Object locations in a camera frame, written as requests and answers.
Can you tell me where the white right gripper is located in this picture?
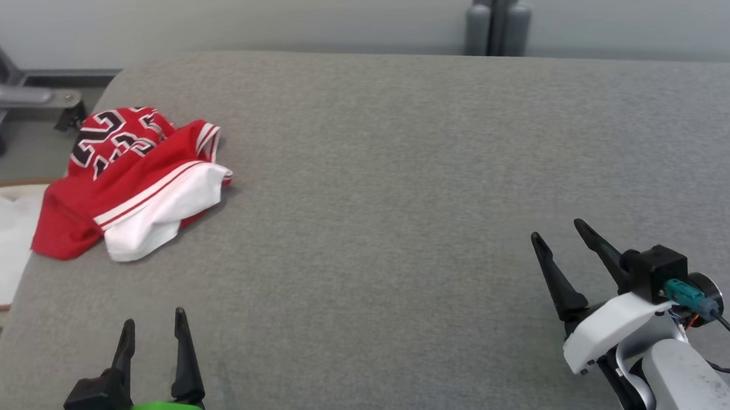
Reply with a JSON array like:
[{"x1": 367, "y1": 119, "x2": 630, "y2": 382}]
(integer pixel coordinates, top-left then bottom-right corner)
[{"x1": 529, "y1": 210, "x2": 685, "y2": 379}]

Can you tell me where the red and white basketball jersey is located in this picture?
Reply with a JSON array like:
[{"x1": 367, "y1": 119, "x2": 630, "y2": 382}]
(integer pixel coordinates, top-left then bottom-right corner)
[{"x1": 19, "y1": 98, "x2": 241, "y2": 271}]

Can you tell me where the grey fabric sofa cushion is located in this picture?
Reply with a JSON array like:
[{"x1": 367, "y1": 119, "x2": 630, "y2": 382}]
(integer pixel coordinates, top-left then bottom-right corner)
[{"x1": 0, "y1": 5, "x2": 730, "y2": 410}]

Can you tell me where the grey metal partition post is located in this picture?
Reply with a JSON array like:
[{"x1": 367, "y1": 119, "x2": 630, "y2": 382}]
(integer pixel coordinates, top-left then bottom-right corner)
[{"x1": 463, "y1": 0, "x2": 536, "y2": 61}]

